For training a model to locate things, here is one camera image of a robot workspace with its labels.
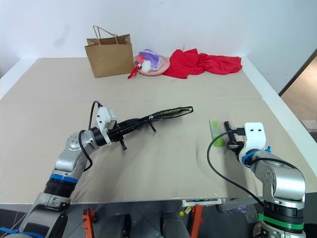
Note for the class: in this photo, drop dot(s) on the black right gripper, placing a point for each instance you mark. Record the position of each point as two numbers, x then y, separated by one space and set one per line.
239 140

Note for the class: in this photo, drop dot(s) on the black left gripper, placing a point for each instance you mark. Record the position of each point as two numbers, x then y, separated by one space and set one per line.
115 135

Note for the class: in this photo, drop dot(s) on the black-trimmed grid mesh pouch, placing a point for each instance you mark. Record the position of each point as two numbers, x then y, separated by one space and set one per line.
173 112

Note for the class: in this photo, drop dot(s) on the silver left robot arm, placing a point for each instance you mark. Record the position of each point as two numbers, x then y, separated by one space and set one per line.
70 146

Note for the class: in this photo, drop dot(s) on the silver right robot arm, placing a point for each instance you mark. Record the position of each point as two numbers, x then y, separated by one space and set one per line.
284 178

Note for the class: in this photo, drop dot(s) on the green highlighter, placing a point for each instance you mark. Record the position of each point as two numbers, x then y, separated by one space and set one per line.
215 134

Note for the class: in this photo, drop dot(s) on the purple white striped pouch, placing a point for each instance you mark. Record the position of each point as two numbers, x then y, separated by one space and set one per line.
151 57

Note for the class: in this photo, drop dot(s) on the small white plush item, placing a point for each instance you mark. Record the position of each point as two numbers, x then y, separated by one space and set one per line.
146 66

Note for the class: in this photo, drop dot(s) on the pink plate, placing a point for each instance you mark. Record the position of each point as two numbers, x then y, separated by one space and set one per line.
162 67

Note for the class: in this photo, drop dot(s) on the brown paper bag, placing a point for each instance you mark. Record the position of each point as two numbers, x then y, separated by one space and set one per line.
110 59

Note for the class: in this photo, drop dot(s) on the white box under table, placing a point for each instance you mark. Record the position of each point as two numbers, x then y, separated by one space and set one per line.
201 201

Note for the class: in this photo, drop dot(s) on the red cloth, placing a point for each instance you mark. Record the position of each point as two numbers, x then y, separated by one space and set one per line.
198 64

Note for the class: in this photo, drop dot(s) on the orange clamp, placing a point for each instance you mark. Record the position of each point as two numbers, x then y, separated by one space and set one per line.
88 223
196 220

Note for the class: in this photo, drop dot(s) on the dark rounded shape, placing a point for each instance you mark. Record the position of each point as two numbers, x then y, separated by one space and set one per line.
173 225

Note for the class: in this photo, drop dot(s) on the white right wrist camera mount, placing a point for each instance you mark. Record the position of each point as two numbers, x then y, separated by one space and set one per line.
253 138

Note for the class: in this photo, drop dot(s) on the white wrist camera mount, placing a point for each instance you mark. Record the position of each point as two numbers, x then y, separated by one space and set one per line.
253 138
102 119

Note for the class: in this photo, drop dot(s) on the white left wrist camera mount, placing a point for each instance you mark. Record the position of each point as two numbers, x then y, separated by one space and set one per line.
102 119

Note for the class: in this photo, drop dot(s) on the dark door frame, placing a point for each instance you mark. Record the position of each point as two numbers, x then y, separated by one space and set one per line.
297 72

